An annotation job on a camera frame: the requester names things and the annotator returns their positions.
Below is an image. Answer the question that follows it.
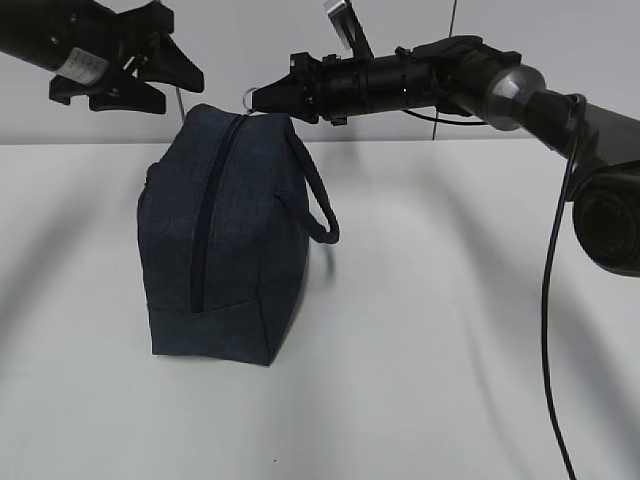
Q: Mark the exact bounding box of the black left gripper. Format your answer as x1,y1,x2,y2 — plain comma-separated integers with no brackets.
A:
49,1,204,115

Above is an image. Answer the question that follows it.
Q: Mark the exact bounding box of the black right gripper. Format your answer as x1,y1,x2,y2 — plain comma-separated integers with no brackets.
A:
252,53,367,124

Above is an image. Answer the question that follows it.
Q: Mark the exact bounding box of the dark blue lunch bag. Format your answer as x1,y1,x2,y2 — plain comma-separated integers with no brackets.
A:
137,104,340,366

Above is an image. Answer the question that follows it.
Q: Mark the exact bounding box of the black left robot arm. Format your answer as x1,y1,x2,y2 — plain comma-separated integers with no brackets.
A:
1,1,205,115

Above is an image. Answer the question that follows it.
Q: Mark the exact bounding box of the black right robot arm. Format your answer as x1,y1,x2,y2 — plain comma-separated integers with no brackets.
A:
251,35,639,276

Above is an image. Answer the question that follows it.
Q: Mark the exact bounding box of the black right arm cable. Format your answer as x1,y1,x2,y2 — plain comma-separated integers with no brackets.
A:
399,92,589,480

